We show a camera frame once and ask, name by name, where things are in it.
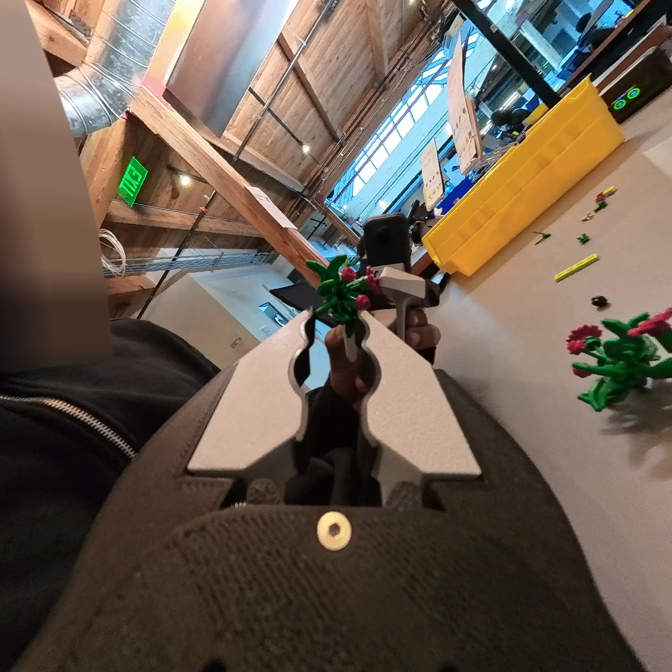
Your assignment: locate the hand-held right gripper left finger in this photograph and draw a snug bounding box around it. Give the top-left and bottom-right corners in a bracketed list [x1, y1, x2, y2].
[186, 306, 317, 481]

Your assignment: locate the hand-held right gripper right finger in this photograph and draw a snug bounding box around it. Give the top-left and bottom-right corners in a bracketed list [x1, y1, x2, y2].
[358, 312, 482, 506]

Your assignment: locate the green leafy toy brick plant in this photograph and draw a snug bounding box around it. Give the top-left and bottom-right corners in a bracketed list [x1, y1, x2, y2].
[304, 254, 382, 340]
[565, 324, 654, 414]

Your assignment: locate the toy brick cactus pink flower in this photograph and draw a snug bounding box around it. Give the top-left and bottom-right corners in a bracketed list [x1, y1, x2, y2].
[604, 308, 672, 381]

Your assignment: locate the person's left forearm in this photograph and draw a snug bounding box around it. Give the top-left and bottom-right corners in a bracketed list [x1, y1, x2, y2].
[307, 386, 368, 476]

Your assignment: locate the person's left hand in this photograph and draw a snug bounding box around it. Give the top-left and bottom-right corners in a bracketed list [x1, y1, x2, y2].
[324, 307, 442, 406]

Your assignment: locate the small cream chart board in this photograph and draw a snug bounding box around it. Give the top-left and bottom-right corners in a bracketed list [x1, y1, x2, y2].
[419, 138, 447, 212]

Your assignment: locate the blue plastic bin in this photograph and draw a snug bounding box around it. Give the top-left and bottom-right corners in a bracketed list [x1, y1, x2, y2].
[440, 181, 476, 213]

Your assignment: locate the yellow plastic bin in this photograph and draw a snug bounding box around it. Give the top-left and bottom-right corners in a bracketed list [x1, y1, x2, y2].
[420, 75, 627, 277]

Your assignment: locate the tall cream chart board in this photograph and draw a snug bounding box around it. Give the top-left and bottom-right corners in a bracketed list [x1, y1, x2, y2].
[445, 20, 482, 175]

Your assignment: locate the lime green flat brick strip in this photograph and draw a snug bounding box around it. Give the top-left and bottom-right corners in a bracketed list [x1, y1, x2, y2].
[554, 253, 600, 283]

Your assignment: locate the black pole with round disc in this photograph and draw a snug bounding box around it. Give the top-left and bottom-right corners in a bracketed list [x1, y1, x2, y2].
[450, 0, 564, 109]

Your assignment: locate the green exit sign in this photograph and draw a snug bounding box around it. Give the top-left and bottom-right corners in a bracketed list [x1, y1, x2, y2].
[115, 155, 150, 208]

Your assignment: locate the black charger with green light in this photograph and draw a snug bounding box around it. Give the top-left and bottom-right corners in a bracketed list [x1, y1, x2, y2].
[597, 46, 672, 125]

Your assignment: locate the coiled white cable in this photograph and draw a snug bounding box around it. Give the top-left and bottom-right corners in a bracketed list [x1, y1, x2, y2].
[98, 227, 128, 278]

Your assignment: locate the rectangular metal air duct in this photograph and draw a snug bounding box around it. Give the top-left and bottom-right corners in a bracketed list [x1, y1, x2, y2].
[164, 0, 312, 135]

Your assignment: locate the round spiral air duct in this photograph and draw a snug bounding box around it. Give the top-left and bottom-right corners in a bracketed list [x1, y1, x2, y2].
[54, 0, 177, 138]

